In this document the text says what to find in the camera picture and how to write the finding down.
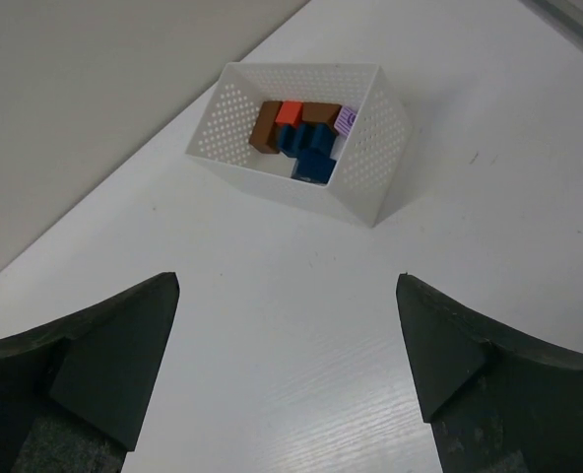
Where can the purple wood cube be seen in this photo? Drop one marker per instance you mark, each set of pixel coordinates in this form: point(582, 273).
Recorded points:
point(345, 121)

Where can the brown arch wood block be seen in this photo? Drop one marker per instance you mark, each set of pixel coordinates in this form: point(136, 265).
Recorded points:
point(264, 135)

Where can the orange-red wood cube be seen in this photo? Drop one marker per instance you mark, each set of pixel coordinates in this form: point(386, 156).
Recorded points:
point(290, 113)

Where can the brown rectangular wood block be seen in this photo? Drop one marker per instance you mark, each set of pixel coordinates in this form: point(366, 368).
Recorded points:
point(320, 113)

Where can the blue notched wood block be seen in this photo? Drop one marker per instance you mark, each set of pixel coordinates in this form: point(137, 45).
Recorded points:
point(320, 137)

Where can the blue triangular wood block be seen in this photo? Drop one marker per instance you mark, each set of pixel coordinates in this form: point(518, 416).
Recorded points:
point(313, 167)

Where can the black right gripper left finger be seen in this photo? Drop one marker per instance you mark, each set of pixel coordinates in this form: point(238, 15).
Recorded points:
point(74, 392)

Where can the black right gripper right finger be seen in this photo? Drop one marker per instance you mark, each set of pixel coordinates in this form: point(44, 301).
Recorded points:
point(497, 399)

